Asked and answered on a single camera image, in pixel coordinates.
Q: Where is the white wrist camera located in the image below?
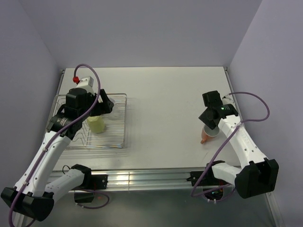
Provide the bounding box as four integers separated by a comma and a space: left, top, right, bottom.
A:
72, 76, 94, 94
222, 95, 235, 106

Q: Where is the yellow-green ceramic mug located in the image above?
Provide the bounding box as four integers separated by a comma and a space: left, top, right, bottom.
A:
86, 115, 105, 133

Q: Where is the large clear glass tumbler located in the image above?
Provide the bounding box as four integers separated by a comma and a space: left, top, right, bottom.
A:
107, 98, 121, 120

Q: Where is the metal wire dish rack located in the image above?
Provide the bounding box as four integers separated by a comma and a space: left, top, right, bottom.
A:
67, 93, 127, 150

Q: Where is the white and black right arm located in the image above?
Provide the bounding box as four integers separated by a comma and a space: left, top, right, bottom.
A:
193, 90, 279, 199

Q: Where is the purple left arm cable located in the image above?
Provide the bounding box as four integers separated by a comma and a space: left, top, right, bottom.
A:
8, 63, 110, 227

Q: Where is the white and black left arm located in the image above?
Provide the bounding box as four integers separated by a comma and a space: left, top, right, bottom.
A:
0, 88, 114, 221

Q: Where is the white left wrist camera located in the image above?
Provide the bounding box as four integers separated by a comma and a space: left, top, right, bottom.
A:
72, 76, 94, 94

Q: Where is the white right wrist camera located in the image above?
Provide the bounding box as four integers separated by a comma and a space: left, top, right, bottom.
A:
222, 95, 235, 106

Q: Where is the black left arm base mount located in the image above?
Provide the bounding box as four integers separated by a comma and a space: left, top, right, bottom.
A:
73, 174, 110, 209

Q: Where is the orange ceramic mug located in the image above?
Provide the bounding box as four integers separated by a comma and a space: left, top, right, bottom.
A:
200, 125, 220, 144

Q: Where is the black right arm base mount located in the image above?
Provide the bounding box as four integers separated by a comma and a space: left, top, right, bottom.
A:
188, 169, 223, 198

